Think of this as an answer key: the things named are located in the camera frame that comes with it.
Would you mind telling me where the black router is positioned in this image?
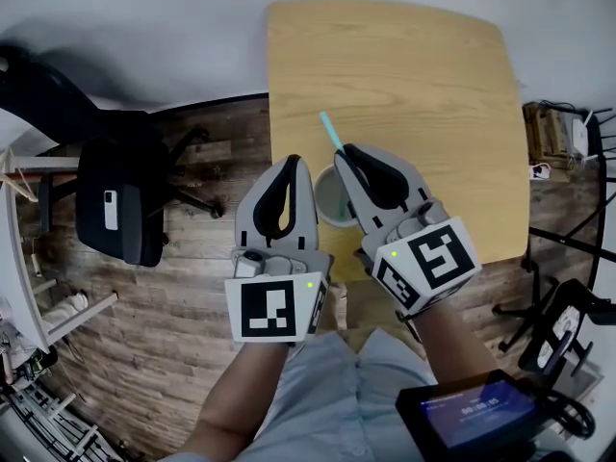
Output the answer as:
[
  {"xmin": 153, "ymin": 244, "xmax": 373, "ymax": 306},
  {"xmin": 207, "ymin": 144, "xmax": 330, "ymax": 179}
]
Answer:
[{"xmin": 588, "ymin": 107, "xmax": 616, "ymax": 183}]

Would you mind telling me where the black office chair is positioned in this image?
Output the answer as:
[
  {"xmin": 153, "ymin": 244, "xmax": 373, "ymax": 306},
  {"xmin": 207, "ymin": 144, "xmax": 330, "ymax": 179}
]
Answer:
[{"xmin": 0, "ymin": 41, "xmax": 226, "ymax": 270}]

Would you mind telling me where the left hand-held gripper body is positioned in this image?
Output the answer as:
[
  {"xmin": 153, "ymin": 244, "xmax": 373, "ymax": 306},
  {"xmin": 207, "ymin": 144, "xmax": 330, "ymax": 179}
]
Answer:
[{"xmin": 223, "ymin": 246, "xmax": 334, "ymax": 346}]

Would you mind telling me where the white desk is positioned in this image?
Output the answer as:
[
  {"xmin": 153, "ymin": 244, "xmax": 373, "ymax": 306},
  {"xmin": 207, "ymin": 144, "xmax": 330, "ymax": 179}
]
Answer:
[{"xmin": 0, "ymin": 145, "xmax": 119, "ymax": 355}]

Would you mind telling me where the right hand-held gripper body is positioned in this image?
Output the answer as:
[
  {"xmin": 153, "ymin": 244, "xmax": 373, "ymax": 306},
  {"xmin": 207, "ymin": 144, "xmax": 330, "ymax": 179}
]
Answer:
[{"xmin": 355, "ymin": 197, "xmax": 482, "ymax": 318}]

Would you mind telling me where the white router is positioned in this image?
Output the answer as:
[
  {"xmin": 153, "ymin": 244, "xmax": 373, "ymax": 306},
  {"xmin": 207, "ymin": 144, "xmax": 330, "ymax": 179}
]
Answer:
[{"xmin": 569, "ymin": 110, "xmax": 594, "ymax": 159}]

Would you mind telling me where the chair with patterned cushion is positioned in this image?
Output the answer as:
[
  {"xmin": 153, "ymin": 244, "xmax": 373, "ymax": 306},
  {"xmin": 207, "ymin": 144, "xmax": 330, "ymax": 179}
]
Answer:
[{"xmin": 518, "ymin": 278, "xmax": 616, "ymax": 380}]

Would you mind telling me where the person's left forearm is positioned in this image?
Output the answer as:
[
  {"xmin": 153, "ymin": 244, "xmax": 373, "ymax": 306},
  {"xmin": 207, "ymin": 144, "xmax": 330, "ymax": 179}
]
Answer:
[{"xmin": 178, "ymin": 340, "xmax": 291, "ymax": 462}]

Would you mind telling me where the teal straw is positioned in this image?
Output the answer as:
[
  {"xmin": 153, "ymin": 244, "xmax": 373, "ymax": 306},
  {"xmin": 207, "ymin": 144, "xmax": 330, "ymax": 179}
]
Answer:
[{"xmin": 319, "ymin": 110, "xmax": 350, "ymax": 221}]

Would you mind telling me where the person's light blue clothing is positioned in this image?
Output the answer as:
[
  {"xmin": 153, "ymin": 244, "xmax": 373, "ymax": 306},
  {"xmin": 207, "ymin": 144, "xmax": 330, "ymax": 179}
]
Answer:
[{"xmin": 158, "ymin": 327, "xmax": 569, "ymax": 462}]

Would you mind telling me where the person's right forearm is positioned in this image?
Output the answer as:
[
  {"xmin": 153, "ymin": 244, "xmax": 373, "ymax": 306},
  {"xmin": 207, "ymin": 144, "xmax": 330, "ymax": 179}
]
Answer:
[{"xmin": 412, "ymin": 299, "xmax": 502, "ymax": 388}]

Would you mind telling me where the white phone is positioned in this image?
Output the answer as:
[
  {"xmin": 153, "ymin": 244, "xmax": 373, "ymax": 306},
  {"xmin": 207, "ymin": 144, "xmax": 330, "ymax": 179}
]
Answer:
[{"xmin": 103, "ymin": 189, "xmax": 119, "ymax": 232}]

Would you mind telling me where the black screen device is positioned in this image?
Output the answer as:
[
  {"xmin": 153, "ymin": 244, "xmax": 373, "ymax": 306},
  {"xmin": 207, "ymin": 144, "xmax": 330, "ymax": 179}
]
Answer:
[{"xmin": 395, "ymin": 369, "xmax": 551, "ymax": 462}]

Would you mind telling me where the black tripod stand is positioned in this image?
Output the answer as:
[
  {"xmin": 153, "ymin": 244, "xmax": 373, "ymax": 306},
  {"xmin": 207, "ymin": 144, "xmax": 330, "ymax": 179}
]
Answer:
[{"xmin": 492, "ymin": 160, "xmax": 616, "ymax": 353}]

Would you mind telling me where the white cup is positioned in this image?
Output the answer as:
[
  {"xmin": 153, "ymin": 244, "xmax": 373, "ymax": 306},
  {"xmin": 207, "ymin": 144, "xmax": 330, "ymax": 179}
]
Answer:
[{"xmin": 312, "ymin": 163, "xmax": 363, "ymax": 233}]

